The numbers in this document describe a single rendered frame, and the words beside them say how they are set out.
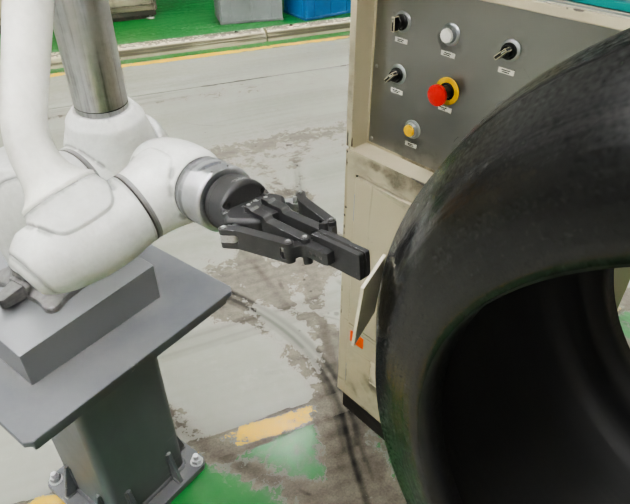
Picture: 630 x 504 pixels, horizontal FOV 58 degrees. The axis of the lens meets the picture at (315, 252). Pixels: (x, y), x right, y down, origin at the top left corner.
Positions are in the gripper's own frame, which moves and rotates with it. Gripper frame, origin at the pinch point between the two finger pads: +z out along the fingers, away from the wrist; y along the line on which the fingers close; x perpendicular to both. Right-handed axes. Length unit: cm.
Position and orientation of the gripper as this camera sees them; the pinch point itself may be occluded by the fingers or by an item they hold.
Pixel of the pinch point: (340, 254)
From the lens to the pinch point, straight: 58.5
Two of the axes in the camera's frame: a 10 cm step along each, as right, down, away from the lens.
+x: 0.9, 8.5, 5.1
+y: 7.4, -4.0, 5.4
